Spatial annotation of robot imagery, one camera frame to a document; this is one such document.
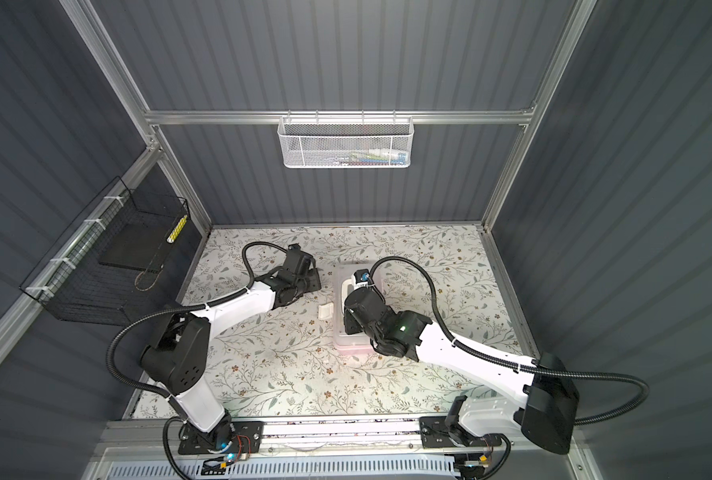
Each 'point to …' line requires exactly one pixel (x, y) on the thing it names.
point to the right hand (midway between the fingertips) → (351, 310)
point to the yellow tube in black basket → (176, 231)
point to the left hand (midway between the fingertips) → (313, 277)
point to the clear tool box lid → (342, 275)
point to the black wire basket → (71, 278)
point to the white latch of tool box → (325, 311)
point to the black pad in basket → (143, 246)
